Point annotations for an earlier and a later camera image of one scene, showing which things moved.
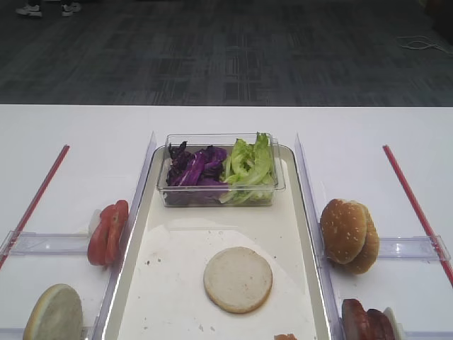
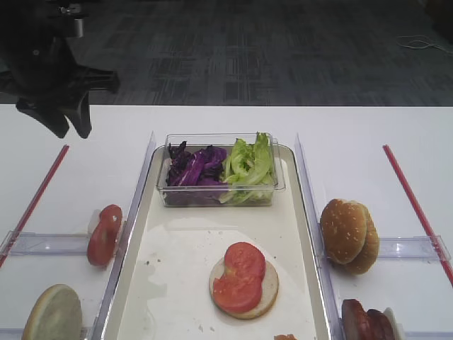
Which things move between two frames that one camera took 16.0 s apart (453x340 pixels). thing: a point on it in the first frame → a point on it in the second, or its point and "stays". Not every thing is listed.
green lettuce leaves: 249,172 stays
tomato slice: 117,221 → 238,289
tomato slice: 101,244 stays
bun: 238,279 → 269,291
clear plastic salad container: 221,170 stays
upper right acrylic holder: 429,248 stays
